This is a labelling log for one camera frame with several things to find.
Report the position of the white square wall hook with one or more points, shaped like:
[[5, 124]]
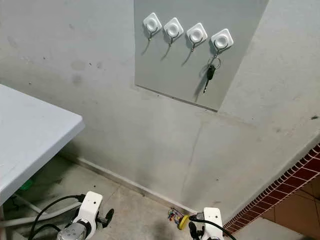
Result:
[[173, 29], [196, 34], [152, 23], [222, 40]]

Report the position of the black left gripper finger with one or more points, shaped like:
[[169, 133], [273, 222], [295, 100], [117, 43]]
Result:
[[107, 216]]

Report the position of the yellow tape roll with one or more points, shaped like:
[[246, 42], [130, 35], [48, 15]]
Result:
[[183, 222]]

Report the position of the grey wall board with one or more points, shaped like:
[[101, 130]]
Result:
[[175, 75]]

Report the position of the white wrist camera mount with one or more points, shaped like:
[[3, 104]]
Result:
[[213, 222], [91, 205]]

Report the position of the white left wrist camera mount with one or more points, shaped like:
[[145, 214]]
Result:
[[91, 205]]

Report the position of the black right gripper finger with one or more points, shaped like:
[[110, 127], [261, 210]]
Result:
[[194, 232]]

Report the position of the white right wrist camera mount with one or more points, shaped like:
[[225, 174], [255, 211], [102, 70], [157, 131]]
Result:
[[213, 222]]

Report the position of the white table leg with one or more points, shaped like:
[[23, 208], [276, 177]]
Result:
[[40, 217]]

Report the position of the red brick tile kerb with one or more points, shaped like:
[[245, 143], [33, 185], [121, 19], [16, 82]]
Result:
[[275, 190]]

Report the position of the white plastic table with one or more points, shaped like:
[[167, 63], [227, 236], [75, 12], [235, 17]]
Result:
[[30, 135]]

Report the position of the small green item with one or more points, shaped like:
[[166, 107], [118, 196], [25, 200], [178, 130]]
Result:
[[26, 185]]

